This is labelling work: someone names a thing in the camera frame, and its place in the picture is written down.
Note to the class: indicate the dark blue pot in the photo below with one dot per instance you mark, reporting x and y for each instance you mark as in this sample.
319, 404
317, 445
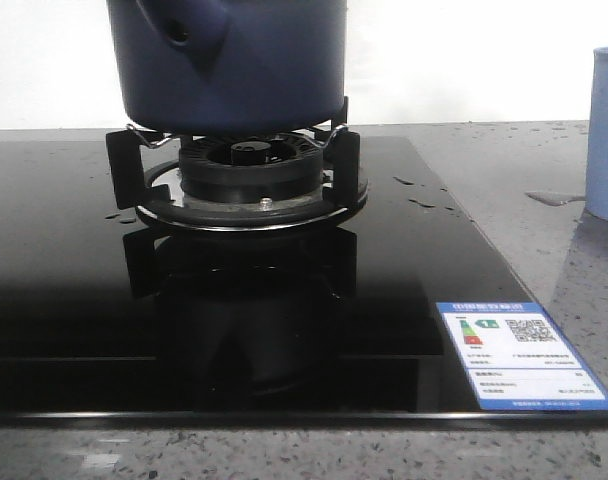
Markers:
229, 67

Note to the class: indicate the light blue ribbed cup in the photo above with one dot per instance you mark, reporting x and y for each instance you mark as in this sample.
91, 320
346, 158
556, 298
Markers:
597, 155

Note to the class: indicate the black gas burner head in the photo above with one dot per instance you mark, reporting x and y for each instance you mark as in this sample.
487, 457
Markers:
245, 170

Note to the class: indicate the black glass gas stove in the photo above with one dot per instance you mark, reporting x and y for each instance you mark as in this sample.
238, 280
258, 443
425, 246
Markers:
106, 321

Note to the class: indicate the blue energy label sticker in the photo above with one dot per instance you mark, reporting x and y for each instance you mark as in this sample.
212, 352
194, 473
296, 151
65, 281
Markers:
516, 358

